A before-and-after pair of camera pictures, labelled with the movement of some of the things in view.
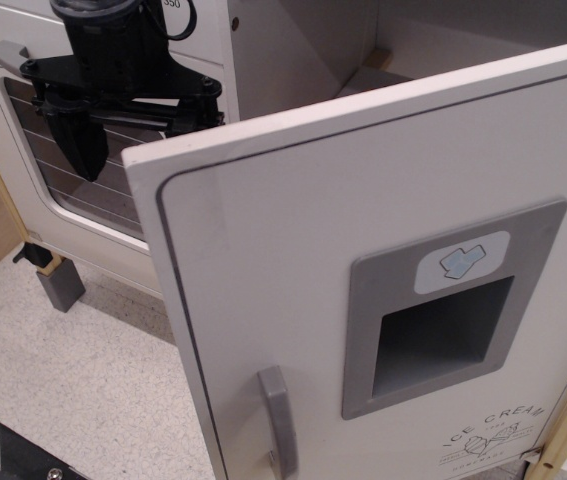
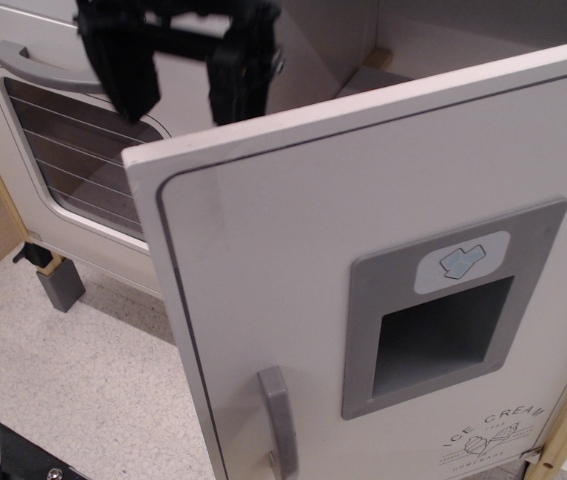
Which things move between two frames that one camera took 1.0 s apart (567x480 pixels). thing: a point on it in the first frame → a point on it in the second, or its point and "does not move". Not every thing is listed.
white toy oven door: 96,224 does not move
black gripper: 118,68 → 137,27
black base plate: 20,459 does not move
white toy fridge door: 406,285 does not move
